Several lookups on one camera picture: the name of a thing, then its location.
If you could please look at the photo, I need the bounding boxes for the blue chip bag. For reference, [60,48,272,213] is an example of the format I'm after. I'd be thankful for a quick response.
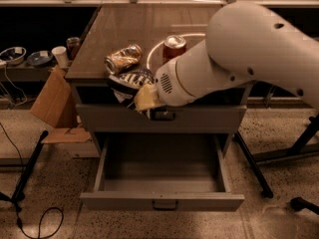
[107,69,155,110]

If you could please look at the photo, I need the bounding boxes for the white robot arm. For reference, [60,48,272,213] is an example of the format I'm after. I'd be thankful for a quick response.
[135,2,319,111]

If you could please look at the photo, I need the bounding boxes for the grey top drawer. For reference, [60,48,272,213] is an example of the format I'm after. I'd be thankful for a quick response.
[76,105,246,133]

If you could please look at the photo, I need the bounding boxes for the grey drawer cabinet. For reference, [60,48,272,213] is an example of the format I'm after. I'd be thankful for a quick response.
[66,3,251,151]

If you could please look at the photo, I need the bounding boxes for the open grey lower drawer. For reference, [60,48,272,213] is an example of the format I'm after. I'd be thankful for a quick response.
[81,133,244,211]

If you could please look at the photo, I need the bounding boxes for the crushed gold can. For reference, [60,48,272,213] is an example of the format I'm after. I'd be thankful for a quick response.
[104,44,143,77]

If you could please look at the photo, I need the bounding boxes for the red soda can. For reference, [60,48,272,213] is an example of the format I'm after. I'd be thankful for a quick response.
[162,35,186,64]

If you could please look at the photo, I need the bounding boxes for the glass jar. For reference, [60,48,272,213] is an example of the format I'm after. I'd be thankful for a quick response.
[66,37,81,60]

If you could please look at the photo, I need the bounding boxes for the brown cardboard box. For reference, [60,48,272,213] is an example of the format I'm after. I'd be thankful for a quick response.
[31,66,92,144]

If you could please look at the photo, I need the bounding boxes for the white paper cup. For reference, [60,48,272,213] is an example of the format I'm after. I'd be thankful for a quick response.
[52,46,69,68]

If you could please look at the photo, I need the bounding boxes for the blue bowl on shelf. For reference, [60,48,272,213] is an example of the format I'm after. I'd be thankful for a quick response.
[27,51,53,67]

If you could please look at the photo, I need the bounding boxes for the white bowl on shelf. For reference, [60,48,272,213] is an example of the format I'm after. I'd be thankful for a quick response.
[0,47,26,66]

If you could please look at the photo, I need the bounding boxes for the black stand leg right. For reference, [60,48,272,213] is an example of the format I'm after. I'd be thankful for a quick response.
[234,131,273,198]

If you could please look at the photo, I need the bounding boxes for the black stand leg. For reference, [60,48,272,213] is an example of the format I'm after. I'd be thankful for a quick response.
[234,131,273,198]
[11,130,49,204]

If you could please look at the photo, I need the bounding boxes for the black stand leg left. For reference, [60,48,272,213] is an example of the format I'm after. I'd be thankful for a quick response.
[11,130,49,204]

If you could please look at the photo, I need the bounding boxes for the black caster foot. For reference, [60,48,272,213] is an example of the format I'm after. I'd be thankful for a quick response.
[290,197,319,215]

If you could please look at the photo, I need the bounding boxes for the white cable left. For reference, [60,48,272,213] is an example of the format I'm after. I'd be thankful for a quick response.
[0,63,28,108]

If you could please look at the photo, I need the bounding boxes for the black cable on floor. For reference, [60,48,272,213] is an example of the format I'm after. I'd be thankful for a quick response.
[0,121,65,239]

